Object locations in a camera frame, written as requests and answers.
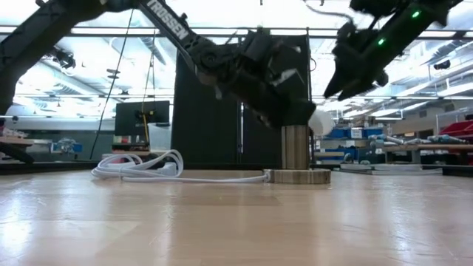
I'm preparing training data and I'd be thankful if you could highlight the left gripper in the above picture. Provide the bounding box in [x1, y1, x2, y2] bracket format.
[217, 42, 318, 129]

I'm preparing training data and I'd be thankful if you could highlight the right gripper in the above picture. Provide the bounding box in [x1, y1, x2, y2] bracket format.
[324, 21, 389, 102]

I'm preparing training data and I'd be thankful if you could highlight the white lightbulb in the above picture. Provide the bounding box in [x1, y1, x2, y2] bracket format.
[308, 109, 336, 137]

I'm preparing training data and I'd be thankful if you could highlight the metal lamp socket stand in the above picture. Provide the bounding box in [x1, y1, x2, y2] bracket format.
[263, 124, 333, 185]

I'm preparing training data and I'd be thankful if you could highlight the blue storage bin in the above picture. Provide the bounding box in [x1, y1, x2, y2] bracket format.
[330, 127, 350, 140]
[361, 127, 384, 138]

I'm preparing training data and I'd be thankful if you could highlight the black partition panel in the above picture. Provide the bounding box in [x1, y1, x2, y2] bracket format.
[170, 43, 243, 166]
[242, 35, 311, 166]

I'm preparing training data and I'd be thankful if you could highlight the wooden workbench with tools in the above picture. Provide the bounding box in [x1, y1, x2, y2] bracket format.
[382, 143, 473, 164]

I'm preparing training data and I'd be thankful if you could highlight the red storage bin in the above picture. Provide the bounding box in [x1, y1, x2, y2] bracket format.
[438, 120, 473, 140]

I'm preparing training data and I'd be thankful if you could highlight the translucent plastic container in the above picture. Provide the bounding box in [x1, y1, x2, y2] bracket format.
[147, 123, 173, 153]

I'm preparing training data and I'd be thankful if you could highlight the black computer monitor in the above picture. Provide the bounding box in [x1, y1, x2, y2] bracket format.
[114, 100, 171, 137]

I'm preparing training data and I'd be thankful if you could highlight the black ceiling-hung device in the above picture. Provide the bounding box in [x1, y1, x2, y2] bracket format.
[51, 47, 78, 71]

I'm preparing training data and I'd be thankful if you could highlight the wooden side table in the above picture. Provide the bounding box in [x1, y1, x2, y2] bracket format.
[0, 135, 36, 165]

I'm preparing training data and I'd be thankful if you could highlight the black looped cable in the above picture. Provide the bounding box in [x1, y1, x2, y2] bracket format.
[303, 0, 356, 27]

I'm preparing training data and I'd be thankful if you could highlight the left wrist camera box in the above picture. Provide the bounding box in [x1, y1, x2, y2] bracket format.
[239, 30, 277, 67]

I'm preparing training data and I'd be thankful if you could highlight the hanging yellow strap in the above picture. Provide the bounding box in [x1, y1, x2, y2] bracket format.
[141, 35, 157, 146]

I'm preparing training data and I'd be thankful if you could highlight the white power cord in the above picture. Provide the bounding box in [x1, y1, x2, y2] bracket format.
[90, 149, 271, 185]

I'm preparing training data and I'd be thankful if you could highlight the hanging black cable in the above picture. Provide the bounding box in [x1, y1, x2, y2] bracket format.
[89, 7, 135, 159]

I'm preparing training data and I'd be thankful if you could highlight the black aluminium table frame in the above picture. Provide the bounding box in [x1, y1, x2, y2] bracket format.
[0, 161, 473, 177]

